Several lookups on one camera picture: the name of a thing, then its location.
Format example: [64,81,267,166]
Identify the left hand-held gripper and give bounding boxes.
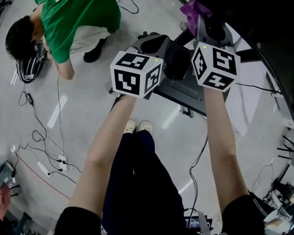
[109,32,172,99]

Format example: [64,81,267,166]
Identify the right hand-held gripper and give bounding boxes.
[191,16,242,93]

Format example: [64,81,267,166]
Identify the purple cloth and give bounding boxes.
[180,0,214,34]

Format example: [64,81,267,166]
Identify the person's left forearm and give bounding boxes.
[68,94,138,220]

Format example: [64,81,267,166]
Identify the person's right forearm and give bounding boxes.
[202,86,251,215]

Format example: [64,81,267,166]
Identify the pink cloth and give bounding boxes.
[0,188,12,221]

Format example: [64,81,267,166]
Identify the person's white left shoe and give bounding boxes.
[123,119,137,134]

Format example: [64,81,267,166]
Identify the person's white shoe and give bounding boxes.
[123,119,137,134]
[136,120,154,133]

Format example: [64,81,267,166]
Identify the person's white right shoe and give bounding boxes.
[136,120,154,133]

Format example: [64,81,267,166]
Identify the black striped bag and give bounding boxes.
[15,54,45,84]

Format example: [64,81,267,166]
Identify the white power strip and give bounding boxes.
[58,154,72,173]
[37,161,52,178]

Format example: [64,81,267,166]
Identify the person's dark trousers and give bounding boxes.
[101,130,187,235]

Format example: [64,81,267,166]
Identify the black antenna router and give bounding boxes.
[276,135,294,169]

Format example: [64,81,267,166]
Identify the person's black left sleeve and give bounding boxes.
[54,206,102,235]

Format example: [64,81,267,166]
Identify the person's black sleeve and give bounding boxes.
[54,206,102,235]
[221,194,266,235]

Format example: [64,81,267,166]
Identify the person's black right sleeve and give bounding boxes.
[221,194,266,235]

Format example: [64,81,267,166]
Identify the small screen device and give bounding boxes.
[183,211,213,230]

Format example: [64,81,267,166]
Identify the black floor cable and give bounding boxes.
[13,87,82,185]

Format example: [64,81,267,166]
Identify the thin white cable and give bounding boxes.
[250,157,275,193]

